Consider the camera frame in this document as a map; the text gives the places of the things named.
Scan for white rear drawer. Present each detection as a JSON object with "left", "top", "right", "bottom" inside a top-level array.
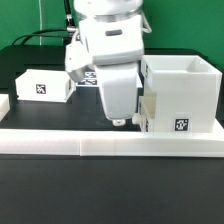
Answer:
[{"left": 15, "top": 69, "right": 76, "bottom": 103}]

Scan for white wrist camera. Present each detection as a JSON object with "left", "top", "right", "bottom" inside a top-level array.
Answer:
[{"left": 65, "top": 41, "right": 94, "bottom": 82}]

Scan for black cable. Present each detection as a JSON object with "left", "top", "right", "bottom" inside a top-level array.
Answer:
[{"left": 12, "top": 0, "right": 81, "bottom": 47}]

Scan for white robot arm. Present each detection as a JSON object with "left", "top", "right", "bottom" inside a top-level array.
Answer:
[{"left": 74, "top": 0, "right": 144, "bottom": 126}]

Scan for white drawer cabinet box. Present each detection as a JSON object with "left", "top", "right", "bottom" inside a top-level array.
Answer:
[{"left": 141, "top": 55, "right": 222, "bottom": 133}]

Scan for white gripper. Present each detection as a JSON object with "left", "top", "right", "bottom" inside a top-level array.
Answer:
[{"left": 95, "top": 62, "right": 138, "bottom": 126}]

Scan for white drawer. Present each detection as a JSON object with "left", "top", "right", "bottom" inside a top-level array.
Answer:
[
  {"left": 15, "top": 69, "right": 76, "bottom": 103},
  {"left": 132, "top": 93, "right": 156, "bottom": 132}
]

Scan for white L-shaped fence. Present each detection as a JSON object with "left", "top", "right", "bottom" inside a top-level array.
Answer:
[{"left": 0, "top": 123, "right": 224, "bottom": 157}]

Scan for white front drawer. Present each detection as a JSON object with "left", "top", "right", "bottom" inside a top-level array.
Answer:
[{"left": 132, "top": 93, "right": 156, "bottom": 132}]

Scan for white fiducial marker sheet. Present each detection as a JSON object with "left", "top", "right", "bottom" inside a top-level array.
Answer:
[{"left": 77, "top": 71, "right": 98, "bottom": 87}]

